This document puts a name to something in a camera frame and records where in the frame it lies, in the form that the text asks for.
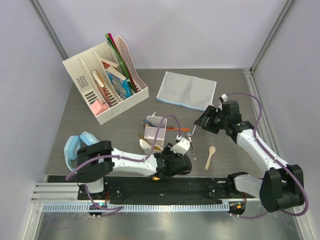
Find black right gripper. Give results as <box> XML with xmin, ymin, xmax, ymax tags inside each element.
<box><xmin>194</xmin><ymin>105</ymin><xmax>229</xmax><ymax>134</ymax></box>

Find silver metal spoon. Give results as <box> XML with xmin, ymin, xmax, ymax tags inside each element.
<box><xmin>185</xmin><ymin>131</ymin><xmax>197</xmax><ymax>161</ymax></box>

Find orange plastic utensil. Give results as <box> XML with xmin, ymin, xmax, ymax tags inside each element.
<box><xmin>166</xmin><ymin>127</ymin><xmax>190</xmax><ymax>132</ymax></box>

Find white ceramic spoon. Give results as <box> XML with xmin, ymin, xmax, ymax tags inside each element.
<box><xmin>139</xmin><ymin>138</ymin><xmax>152</xmax><ymax>151</ymax></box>

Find white utensil container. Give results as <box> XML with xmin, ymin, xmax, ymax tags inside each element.
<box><xmin>143</xmin><ymin>115</ymin><xmax>167</xmax><ymax>153</ymax></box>

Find blue plastic knife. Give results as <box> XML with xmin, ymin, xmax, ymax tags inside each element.
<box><xmin>142</xmin><ymin>119</ymin><xmax>154</xmax><ymax>127</ymax></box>

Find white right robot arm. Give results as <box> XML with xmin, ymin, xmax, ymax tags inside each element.
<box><xmin>194</xmin><ymin>101</ymin><xmax>305</xmax><ymax>213</ymax></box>

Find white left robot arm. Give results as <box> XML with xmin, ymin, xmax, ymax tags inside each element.
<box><xmin>66</xmin><ymin>140</ymin><xmax>192</xmax><ymax>200</ymax></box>

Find beige wooden spoon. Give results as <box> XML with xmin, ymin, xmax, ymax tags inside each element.
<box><xmin>204</xmin><ymin>146</ymin><xmax>216</xmax><ymax>171</ymax></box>

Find grey folded cloth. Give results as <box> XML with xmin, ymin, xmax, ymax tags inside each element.
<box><xmin>156</xmin><ymin>71</ymin><xmax>217</xmax><ymax>112</ymax></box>

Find blue illustrated book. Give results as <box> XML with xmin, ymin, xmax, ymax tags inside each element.
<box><xmin>106</xmin><ymin>66</ymin><xmax>132</xmax><ymax>99</ymax></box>

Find pink box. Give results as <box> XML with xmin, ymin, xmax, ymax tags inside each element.
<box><xmin>90</xmin><ymin>99</ymin><xmax>109</xmax><ymax>116</ymax></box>

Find light blue headphones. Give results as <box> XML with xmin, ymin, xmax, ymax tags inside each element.
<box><xmin>63</xmin><ymin>131</ymin><xmax>99</xmax><ymax>171</ymax></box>

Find red striped book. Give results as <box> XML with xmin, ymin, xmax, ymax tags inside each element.
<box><xmin>90</xmin><ymin>70</ymin><xmax>112</xmax><ymax>108</ymax></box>

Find green plastic folder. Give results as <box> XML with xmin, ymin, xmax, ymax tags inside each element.
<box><xmin>105</xmin><ymin>33</ymin><xmax>138</xmax><ymax>93</ymax></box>

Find white desktop file organizer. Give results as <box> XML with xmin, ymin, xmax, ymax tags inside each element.
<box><xmin>62</xmin><ymin>36</ymin><xmax>149</xmax><ymax>125</ymax></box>

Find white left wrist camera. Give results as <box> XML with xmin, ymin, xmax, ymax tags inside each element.
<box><xmin>170</xmin><ymin>137</ymin><xmax>191</xmax><ymax>156</ymax></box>

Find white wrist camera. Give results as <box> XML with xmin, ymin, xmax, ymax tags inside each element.
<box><xmin>170</xmin><ymin>137</ymin><xmax>191</xmax><ymax>156</ymax></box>
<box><xmin>219</xmin><ymin>94</ymin><xmax>228</xmax><ymax>110</ymax></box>

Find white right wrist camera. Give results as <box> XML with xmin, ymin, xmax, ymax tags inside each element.
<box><xmin>219</xmin><ymin>94</ymin><xmax>228</xmax><ymax>110</ymax></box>

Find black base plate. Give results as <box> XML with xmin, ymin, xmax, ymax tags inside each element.
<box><xmin>92</xmin><ymin>176</ymin><xmax>253</xmax><ymax>205</ymax></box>

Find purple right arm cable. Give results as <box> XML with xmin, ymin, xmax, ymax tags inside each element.
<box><xmin>224</xmin><ymin>92</ymin><xmax>309</xmax><ymax>220</ymax></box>

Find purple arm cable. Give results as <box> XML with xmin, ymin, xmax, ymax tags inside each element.
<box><xmin>224</xmin><ymin>92</ymin><xmax>309</xmax><ymax>220</ymax></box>
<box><xmin>65</xmin><ymin>114</ymin><xmax>183</xmax><ymax>217</ymax></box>

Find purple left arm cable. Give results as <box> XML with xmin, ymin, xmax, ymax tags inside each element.
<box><xmin>65</xmin><ymin>114</ymin><xmax>183</xmax><ymax>217</ymax></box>

